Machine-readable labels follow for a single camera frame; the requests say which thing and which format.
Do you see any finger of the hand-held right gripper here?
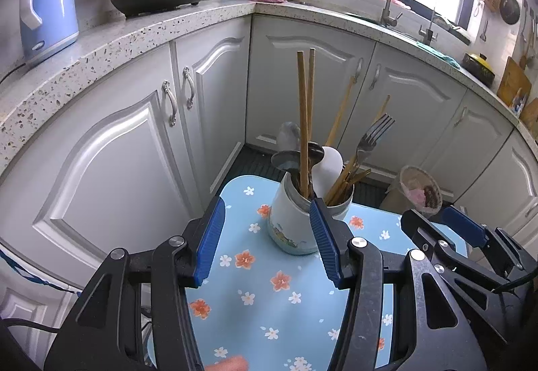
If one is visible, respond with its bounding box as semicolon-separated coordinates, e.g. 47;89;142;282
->
440;205;534;271
400;209;505;292

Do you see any black hanging frying pan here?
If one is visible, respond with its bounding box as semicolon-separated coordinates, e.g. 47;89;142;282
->
499;0;522;25

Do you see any white and teal utensil jar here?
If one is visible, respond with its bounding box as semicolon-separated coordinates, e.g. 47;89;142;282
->
267;171;354;256

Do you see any pink-handled metal spoon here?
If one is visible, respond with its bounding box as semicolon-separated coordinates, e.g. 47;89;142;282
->
276;121;301;153

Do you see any black cable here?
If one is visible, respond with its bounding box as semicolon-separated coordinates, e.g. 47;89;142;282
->
0;316;64;334
492;270;538;296

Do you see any blue and white cord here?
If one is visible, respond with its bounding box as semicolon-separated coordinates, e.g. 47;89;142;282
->
0;247;82;296

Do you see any wooden chopstick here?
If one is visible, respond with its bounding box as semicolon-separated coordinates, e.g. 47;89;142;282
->
324;75;358;147
307;48;316;145

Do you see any person's left hand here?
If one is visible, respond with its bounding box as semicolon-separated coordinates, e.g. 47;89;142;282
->
205;356;248;371

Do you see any small wooden cutting board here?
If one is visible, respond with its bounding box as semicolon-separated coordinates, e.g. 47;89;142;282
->
519;97;538;128

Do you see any large wooden cutting board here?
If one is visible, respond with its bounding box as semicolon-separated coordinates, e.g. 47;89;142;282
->
497;56;532;113

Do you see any blue-handled metal spoon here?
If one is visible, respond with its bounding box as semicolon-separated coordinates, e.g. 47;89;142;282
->
271;150;300;172

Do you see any small steel tap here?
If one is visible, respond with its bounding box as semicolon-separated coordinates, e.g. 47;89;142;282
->
418;7;440;45

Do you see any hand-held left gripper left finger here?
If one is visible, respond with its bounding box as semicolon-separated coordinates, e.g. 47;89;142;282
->
44;197;227;371

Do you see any white plastic soup ladle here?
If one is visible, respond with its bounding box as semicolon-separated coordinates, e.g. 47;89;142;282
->
313;146;344;197

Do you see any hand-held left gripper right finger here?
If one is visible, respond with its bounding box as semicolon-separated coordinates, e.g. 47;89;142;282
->
309;198;488;371

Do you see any hanging wooden spatula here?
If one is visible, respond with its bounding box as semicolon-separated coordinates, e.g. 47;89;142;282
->
519;0;529;69

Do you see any black pot with yellow lid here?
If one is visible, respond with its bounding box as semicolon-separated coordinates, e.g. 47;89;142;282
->
462;53;496;86

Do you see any blue electric kettle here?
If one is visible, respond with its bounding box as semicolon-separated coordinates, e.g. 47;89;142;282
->
19;0;80;64

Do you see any white cabinet door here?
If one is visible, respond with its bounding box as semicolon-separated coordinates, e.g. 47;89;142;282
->
0;41;202;283
454;131;538;229
170;24;253;204
336;41;468;187
246;16;377;157
420;87;515;204

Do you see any teal cloth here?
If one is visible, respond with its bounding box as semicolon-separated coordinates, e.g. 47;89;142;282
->
416;41;461;69

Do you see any wooden-handled metal fork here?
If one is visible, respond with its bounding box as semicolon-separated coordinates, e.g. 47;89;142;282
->
355;114;396;170

